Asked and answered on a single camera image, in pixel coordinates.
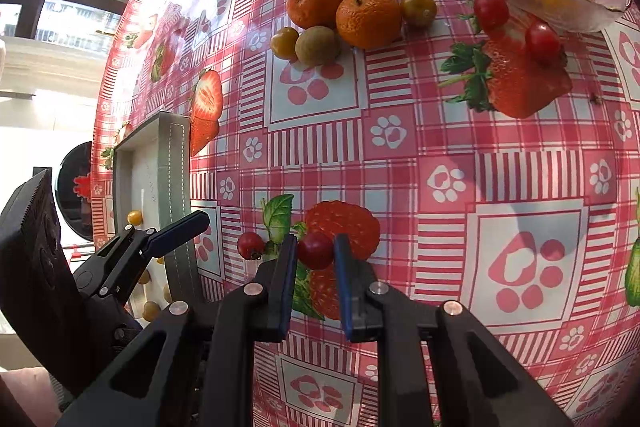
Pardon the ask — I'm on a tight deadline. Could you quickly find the yellow cherry tomato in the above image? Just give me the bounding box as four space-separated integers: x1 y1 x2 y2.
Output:
127 209 143 227
400 0 437 28
270 27 299 61

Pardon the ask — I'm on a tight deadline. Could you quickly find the red cherry tomato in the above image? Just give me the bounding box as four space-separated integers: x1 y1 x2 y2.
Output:
296 232 334 271
473 0 510 31
525 22 563 65
236 232 266 260

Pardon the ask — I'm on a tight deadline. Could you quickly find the brown longan fruit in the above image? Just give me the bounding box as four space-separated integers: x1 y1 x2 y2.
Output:
138 270 151 285

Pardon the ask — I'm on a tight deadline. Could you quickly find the grey rectangular tray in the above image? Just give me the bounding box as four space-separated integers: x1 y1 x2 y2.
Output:
113 112 204 317

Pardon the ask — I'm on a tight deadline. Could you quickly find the strawberry pattern tablecloth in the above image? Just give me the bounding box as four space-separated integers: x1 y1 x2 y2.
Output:
92 0 639 426

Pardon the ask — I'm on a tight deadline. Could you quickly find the green brown longan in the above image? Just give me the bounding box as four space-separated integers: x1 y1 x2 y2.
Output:
295 26 341 67

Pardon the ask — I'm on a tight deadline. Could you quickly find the large orange mandarin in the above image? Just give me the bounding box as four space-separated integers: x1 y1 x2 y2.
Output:
335 0 402 50

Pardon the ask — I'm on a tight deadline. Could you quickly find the red cherry tomato by bowl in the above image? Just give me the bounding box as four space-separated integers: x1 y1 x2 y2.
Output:
473 0 510 31
525 22 563 65

